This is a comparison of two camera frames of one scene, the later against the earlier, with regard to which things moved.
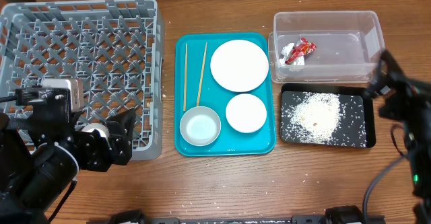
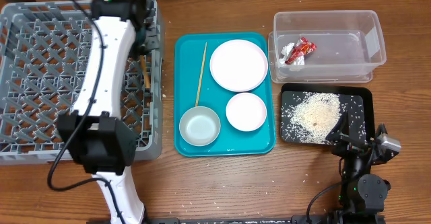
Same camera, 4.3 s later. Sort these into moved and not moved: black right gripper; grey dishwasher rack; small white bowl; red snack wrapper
Moved: black right gripper
Not moved: red snack wrapper; grey dishwasher rack; small white bowl
